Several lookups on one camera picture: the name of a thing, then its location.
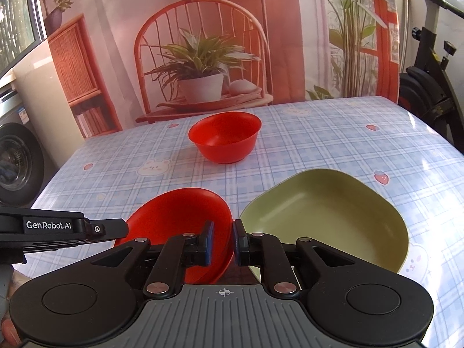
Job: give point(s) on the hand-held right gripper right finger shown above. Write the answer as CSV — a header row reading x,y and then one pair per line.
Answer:
x,y
237,244

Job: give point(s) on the green square plate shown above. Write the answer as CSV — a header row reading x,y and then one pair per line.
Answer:
x,y
326,217

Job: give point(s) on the blue plaid tablecloth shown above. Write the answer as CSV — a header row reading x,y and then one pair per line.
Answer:
x,y
308,141

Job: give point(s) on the printed room backdrop cloth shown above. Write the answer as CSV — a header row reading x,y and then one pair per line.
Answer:
x,y
297,61

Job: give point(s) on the black framed window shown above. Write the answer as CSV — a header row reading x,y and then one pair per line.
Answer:
x,y
16,18

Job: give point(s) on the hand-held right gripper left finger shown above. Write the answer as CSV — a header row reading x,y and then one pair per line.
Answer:
x,y
208,244

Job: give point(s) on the black exercise bike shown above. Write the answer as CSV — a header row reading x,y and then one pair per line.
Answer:
x,y
424,94

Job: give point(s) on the person's left hand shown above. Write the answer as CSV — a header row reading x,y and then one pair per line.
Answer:
x,y
8,333

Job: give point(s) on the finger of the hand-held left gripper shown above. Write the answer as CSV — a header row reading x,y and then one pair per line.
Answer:
x,y
108,228

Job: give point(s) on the grey washing machine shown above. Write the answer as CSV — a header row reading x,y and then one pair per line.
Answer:
x,y
18,166

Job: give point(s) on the deep red bowl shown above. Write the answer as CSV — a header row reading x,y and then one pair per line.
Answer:
x,y
224,136

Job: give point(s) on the wide red bowl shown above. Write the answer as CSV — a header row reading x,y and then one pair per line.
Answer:
x,y
174,214

